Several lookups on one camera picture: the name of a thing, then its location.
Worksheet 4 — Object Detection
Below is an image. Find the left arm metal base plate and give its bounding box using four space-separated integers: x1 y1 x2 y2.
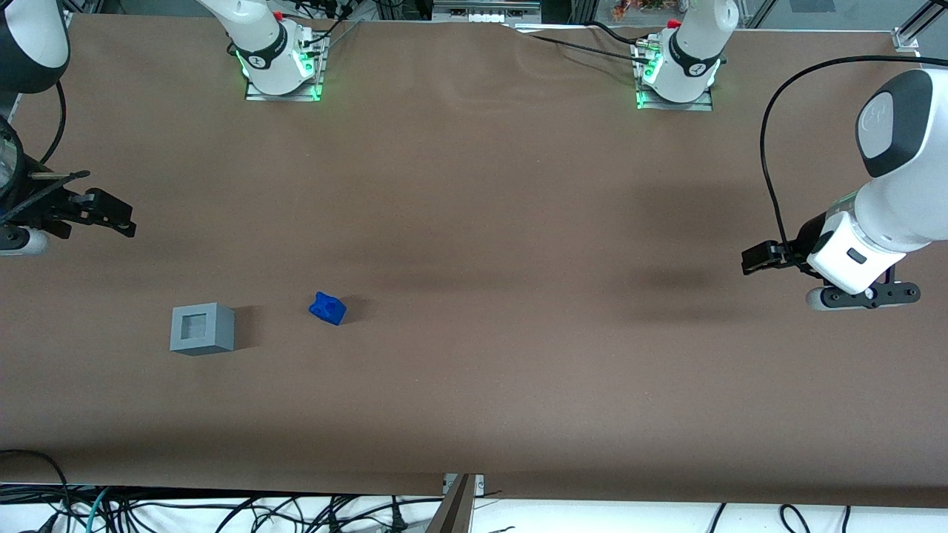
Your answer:
635 41 715 112

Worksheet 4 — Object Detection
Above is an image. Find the blue plastic part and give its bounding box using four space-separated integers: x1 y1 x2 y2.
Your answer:
309 291 347 326

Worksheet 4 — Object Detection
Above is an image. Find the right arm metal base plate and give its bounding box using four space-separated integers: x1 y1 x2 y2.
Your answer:
244 31 327 102

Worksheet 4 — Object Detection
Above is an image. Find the aluminium profile post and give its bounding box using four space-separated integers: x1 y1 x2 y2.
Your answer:
426 474 478 533

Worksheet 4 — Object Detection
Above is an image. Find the brown table cover sheet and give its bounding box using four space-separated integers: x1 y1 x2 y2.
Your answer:
0 13 948 509

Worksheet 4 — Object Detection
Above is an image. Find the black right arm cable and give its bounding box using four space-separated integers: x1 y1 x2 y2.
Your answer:
0 80 91 223

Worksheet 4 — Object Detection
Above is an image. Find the aluminium frame bar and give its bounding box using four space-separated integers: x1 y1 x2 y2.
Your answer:
900 0 948 42

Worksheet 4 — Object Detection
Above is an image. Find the teal floor cable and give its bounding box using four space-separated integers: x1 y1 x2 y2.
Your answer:
84 486 113 533

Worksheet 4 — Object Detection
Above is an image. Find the gray cube base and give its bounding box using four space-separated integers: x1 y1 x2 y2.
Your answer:
170 302 236 357

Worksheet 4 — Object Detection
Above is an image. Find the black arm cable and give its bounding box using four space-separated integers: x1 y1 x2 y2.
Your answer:
0 80 91 223
759 56 948 260

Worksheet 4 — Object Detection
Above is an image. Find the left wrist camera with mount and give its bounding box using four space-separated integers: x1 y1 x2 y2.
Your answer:
806 281 921 312

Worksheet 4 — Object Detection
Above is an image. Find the black base power cable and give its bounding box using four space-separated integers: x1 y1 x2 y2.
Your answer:
587 21 654 48
300 0 364 50
527 33 654 66

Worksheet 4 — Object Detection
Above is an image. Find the black looped floor cable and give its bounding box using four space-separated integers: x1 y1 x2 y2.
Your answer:
0 449 72 533

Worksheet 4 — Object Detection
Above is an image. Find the white device on frame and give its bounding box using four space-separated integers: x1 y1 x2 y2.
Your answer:
433 0 541 24

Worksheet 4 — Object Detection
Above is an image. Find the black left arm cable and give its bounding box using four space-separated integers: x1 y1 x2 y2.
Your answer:
759 56 948 260

